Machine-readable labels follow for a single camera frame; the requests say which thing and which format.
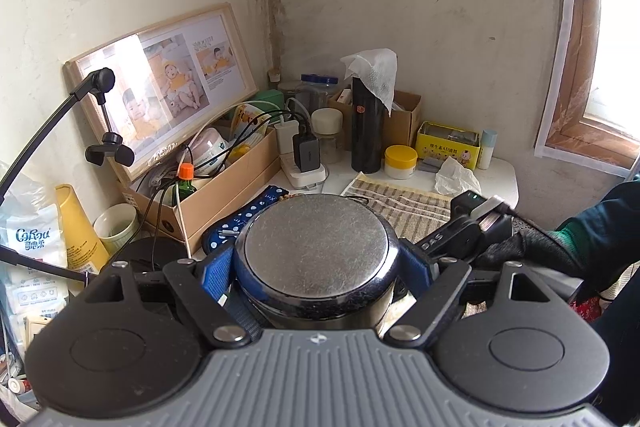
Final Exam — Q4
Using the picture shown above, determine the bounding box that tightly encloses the crumpled white tissue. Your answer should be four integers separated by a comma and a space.
434, 156, 482, 196

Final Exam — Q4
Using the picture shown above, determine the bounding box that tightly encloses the glass jar white cap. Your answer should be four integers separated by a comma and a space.
311, 108, 345, 164

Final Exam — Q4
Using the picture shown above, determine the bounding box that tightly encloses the pale green cup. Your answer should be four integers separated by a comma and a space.
93, 203, 139, 253

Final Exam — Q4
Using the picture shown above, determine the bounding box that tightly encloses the striped towel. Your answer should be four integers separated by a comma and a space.
341, 172, 453, 245

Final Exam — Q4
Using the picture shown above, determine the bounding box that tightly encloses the black thermos bottle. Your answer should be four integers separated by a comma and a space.
351, 76, 386, 174

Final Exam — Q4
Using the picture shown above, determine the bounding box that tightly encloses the small brown cardboard box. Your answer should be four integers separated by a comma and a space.
327, 88, 422, 152

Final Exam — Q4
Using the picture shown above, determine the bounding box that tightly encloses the yellow lid cream jar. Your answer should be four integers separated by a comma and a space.
384, 145, 418, 180

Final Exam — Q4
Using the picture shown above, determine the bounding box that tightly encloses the white wipe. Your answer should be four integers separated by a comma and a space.
340, 48, 398, 118

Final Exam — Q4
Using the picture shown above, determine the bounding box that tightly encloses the yellow tin box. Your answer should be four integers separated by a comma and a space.
416, 121, 482, 170

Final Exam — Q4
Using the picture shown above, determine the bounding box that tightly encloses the white round jar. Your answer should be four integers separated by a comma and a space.
192, 127, 233, 172

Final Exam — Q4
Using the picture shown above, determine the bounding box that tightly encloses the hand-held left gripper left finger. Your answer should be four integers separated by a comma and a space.
82, 247, 253, 350

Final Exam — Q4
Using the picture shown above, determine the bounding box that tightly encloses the blue dotted cloth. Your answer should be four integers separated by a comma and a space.
201, 185, 296, 253

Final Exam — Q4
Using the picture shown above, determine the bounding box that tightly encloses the person's right hand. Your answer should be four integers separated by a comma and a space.
472, 227, 587, 279

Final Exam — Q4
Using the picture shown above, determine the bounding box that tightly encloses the light blue tube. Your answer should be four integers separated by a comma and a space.
477, 129, 498, 170

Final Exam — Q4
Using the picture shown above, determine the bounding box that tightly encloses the long tan cardboard box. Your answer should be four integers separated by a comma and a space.
117, 124, 281, 243

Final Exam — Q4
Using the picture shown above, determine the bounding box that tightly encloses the yellow cartoon pouch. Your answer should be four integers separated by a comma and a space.
231, 103, 271, 132

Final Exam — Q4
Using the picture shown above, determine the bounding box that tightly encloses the plastic tissue pack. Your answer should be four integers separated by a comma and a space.
0, 162, 71, 323

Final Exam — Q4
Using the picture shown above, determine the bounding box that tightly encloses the black charger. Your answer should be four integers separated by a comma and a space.
292, 134, 321, 172

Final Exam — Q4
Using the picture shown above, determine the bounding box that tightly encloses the red patterned cloth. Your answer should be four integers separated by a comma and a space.
570, 296, 607, 321

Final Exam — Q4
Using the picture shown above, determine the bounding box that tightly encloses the wooden photo frame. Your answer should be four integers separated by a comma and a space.
63, 3, 258, 182

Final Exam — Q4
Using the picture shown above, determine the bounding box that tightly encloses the black phone holder stand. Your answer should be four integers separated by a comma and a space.
0, 67, 188, 288

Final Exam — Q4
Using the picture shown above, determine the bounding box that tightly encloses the wooden window frame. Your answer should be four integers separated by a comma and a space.
534, 0, 640, 180

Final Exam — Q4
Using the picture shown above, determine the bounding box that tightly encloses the clear jar blue lid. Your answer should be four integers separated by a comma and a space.
300, 73, 338, 112

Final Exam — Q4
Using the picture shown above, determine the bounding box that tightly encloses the black cable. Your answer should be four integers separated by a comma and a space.
135, 109, 311, 238

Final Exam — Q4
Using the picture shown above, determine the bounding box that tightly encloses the white power strip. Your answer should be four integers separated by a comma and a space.
282, 154, 331, 192

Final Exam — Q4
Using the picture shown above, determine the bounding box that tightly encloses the stainless steel container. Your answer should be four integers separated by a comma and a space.
232, 193, 403, 333

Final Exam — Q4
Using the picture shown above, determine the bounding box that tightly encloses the green bottle orange cap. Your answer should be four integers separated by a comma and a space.
172, 163, 198, 208

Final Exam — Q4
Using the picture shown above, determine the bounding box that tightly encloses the yellow paper tube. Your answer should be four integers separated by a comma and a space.
55, 184, 111, 273

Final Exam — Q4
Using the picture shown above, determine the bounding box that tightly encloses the person's right forearm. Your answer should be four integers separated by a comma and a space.
547, 179, 640, 308

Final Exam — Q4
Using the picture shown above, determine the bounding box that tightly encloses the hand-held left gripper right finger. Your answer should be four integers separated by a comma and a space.
382, 243, 548, 350

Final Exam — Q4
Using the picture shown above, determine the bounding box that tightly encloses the white charger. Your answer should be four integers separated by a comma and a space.
276, 122, 296, 155

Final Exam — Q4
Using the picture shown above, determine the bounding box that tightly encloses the white cable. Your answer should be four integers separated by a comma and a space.
172, 104, 311, 258

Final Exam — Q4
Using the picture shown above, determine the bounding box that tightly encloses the green box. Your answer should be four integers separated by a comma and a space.
255, 89, 286, 112

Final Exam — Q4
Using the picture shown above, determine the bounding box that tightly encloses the white remote control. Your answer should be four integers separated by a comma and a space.
24, 313, 61, 343

